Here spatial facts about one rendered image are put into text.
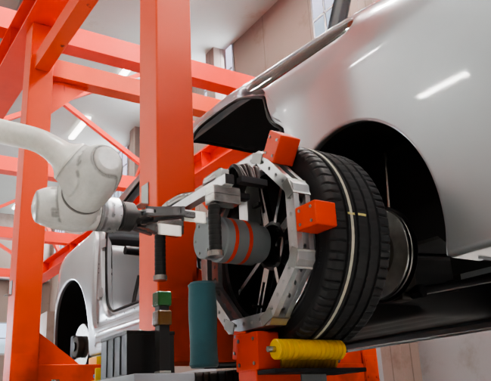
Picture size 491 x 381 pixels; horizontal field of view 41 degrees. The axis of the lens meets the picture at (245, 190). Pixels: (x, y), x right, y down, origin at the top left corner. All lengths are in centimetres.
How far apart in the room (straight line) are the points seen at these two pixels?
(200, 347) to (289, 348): 28
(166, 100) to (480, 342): 481
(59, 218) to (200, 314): 63
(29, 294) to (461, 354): 431
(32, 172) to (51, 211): 281
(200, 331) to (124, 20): 939
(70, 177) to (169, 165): 103
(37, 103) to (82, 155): 313
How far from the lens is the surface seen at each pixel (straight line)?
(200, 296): 202
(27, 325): 415
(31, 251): 423
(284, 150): 197
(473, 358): 679
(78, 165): 145
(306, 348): 192
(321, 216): 178
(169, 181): 243
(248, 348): 197
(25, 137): 152
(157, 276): 205
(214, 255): 176
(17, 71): 549
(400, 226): 225
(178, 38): 273
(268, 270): 210
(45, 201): 157
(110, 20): 1113
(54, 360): 419
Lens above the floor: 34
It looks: 19 degrees up
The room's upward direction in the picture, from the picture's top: 3 degrees counter-clockwise
